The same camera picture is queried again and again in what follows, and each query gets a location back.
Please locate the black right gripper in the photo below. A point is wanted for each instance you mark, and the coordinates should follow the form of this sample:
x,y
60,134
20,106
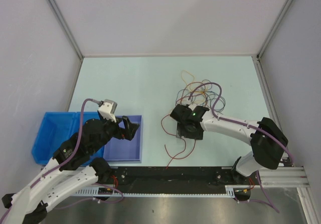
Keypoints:
x,y
198,135

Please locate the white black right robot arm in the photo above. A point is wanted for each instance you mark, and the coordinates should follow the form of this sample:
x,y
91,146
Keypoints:
x,y
265,138

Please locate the purple plastic bin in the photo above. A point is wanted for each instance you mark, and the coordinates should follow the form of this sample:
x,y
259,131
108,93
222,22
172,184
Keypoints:
x,y
124,150

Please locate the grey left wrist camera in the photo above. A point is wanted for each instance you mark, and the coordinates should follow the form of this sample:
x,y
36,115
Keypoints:
x,y
107,109

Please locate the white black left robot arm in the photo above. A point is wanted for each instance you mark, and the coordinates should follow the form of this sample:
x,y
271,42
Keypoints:
x,y
56,181

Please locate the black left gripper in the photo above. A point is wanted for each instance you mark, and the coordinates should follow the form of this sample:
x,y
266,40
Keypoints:
x,y
128,131

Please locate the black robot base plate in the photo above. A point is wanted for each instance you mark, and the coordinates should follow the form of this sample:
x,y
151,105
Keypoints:
x,y
174,180

